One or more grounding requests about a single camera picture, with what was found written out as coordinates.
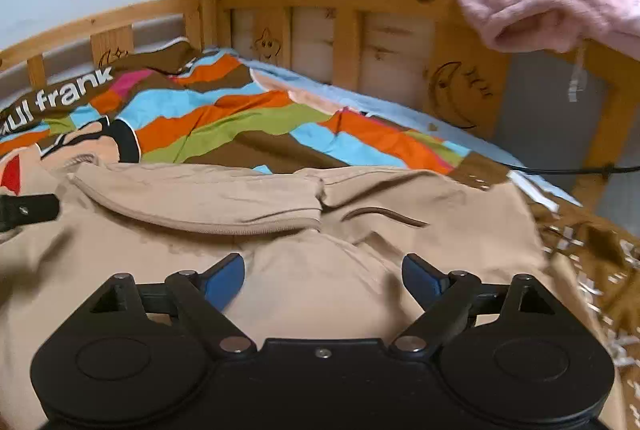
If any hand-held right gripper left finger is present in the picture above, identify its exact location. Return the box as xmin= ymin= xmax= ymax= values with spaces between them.
xmin=90 ymin=253 xmax=257 ymax=357

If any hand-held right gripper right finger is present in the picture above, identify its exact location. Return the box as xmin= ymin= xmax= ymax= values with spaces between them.
xmin=390 ymin=253 xmax=556 ymax=357

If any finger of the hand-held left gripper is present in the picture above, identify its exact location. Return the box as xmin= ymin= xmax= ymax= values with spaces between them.
xmin=0 ymin=193 xmax=61 ymax=232

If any beige coat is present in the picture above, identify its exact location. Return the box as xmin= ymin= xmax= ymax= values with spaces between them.
xmin=0 ymin=159 xmax=629 ymax=430

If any brown printed blanket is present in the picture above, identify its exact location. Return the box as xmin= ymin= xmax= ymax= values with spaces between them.
xmin=0 ymin=41 xmax=640 ymax=411

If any pink fleece garment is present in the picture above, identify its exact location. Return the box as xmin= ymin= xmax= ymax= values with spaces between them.
xmin=457 ymin=0 xmax=640 ymax=104

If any black cable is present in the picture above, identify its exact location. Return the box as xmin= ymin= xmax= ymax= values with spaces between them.
xmin=504 ymin=162 xmax=640 ymax=177

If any wooden bed frame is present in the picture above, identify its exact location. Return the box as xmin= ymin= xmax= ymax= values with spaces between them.
xmin=0 ymin=0 xmax=640 ymax=211

